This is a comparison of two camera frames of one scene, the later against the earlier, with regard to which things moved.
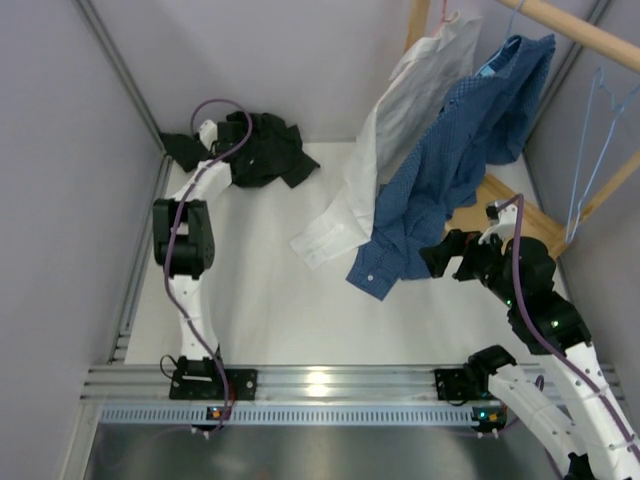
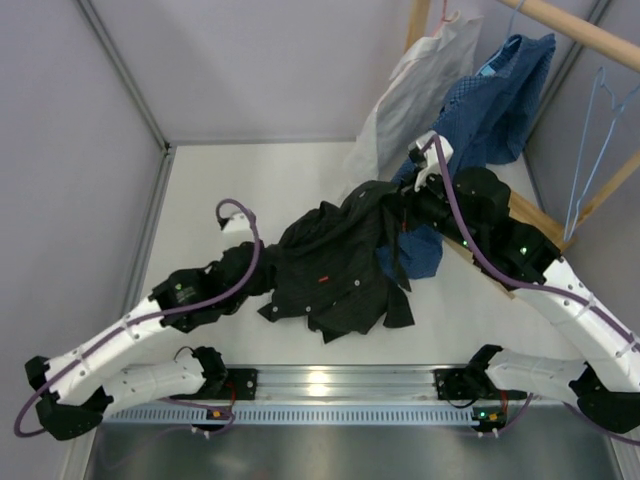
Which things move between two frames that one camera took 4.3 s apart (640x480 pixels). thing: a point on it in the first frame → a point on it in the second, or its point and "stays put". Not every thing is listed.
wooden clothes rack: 553,239 stays put
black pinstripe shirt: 273,152 → 336,265
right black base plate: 453,384 stays put
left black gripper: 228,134 → 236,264
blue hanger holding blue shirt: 506,42 stays put
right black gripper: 457,243 → 411,200
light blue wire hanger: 573,220 stays put
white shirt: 412,98 stays put
